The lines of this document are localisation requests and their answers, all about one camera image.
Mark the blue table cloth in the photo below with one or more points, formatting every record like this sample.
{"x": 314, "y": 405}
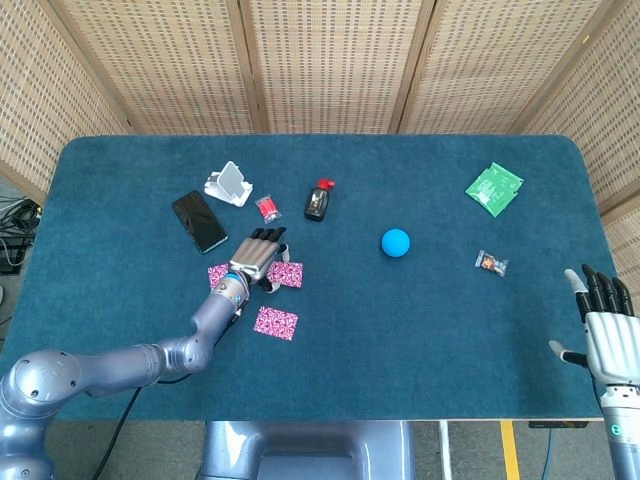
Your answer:
{"x": 400, "y": 325}

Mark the blue ball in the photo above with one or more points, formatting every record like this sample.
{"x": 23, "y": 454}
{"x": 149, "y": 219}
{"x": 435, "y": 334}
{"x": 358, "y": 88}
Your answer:
{"x": 396, "y": 243}

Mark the small red packet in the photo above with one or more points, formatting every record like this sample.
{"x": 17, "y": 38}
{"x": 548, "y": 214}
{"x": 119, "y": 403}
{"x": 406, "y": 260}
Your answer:
{"x": 267, "y": 207}

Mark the white table leg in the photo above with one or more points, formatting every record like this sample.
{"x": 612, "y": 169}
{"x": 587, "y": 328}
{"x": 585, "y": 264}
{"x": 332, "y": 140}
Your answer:
{"x": 445, "y": 450}

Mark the black bottle with red cap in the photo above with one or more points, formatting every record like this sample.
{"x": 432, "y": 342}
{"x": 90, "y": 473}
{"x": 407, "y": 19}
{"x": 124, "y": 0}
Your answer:
{"x": 316, "y": 202}

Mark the green foil packet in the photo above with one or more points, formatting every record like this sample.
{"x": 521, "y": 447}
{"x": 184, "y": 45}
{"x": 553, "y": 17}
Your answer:
{"x": 492, "y": 190}

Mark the dark wrapped candy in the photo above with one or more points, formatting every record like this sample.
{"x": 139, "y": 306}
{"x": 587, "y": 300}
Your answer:
{"x": 491, "y": 262}

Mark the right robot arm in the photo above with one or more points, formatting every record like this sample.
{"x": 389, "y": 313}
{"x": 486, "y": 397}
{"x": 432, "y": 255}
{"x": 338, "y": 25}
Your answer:
{"x": 622, "y": 440}

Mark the grey robot torso base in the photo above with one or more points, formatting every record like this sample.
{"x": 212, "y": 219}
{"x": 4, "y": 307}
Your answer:
{"x": 310, "y": 450}

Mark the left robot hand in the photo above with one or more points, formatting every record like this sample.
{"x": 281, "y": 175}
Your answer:
{"x": 255, "y": 257}

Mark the woven bamboo screen panel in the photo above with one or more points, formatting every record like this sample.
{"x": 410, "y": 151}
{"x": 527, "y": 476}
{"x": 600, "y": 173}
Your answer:
{"x": 165, "y": 65}
{"x": 490, "y": 65}
{"x": 45, "y": 100}
{"x": 330, "y": 65}
{"x": 600, "y": 115}

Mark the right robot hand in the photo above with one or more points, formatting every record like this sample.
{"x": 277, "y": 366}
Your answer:
{"x": 612, "y": 345}

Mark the black smartphone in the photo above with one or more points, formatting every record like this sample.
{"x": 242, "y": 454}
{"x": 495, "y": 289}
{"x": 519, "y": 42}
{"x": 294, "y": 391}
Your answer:
{"x": 200, "y": 222}

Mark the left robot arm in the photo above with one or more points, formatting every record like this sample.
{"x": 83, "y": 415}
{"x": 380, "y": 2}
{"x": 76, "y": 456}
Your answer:
{"x": 150, "y": 357}

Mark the white folding phone stand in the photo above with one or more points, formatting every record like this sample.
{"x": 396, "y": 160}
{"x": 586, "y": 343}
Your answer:
{"x": 231, "y": 180}

